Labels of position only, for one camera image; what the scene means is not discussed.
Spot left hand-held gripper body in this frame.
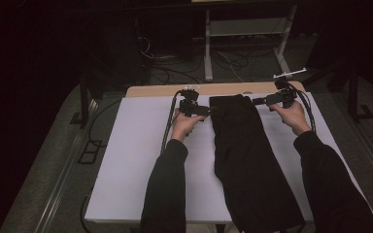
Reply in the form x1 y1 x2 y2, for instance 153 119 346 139
178 84 206 118

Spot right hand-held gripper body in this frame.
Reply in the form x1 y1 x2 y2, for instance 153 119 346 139
265 67 307 109

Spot black pants with white logo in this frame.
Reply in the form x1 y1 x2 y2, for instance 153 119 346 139
209 93 306 233

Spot person's left hand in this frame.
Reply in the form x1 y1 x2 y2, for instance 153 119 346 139
170 108 208 144

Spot person's right hand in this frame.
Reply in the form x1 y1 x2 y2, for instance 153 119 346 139
268 100 313 137

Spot wooden table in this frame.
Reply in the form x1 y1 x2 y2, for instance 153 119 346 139
124 81 306 99

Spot white metal stand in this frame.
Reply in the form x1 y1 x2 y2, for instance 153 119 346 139
203 4 298 82

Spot black metal stand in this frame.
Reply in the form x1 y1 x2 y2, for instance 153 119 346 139
69 74 106 129
304 61 373 123

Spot white table mat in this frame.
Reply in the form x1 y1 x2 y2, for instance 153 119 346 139
85 91 373 225

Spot dark equipment cabinet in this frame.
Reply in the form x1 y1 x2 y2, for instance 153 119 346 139
110 16 152 85

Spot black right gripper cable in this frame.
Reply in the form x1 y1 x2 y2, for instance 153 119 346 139
288 82 318 134

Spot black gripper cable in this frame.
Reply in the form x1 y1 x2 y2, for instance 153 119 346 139
288 82 318 134
159 91 183 157

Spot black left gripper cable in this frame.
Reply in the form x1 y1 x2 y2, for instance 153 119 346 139
159 91 183 157

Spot black floor cable bundle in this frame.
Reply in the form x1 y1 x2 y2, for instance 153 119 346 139
149 54 206 85

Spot white floor cable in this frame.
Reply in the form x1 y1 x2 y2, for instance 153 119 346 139
216 50 245 83

